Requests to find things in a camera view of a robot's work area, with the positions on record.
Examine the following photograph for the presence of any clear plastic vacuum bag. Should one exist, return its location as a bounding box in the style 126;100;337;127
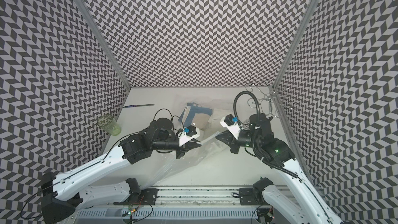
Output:
134;127;227;189

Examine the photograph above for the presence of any blue and cream towel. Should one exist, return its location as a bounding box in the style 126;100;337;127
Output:
178;103;213;130

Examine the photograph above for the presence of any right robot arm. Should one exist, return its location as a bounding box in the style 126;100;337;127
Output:
216;114;343;224

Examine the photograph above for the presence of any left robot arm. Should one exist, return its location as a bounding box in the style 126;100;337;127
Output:
41;118;201;224

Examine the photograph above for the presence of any purple toothbrush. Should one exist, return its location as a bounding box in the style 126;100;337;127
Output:
123;103;155;108

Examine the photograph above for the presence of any green plastic cup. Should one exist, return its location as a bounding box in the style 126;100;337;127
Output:
96;114;121;136

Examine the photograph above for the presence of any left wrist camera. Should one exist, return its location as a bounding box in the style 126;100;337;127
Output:
179;125;201;147

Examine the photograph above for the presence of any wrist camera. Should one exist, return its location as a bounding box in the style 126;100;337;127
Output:
179;125;201;147
220;114;241;140

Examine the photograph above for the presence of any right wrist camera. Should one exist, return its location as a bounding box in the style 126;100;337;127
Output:
220;114;241;140

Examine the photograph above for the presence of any aluminium frame rail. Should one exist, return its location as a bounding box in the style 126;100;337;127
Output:
66;186;330;209

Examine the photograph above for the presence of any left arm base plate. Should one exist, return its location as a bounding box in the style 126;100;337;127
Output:
113;188;159;206

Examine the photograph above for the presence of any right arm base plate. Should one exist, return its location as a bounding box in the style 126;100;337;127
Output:
238;185;283;206

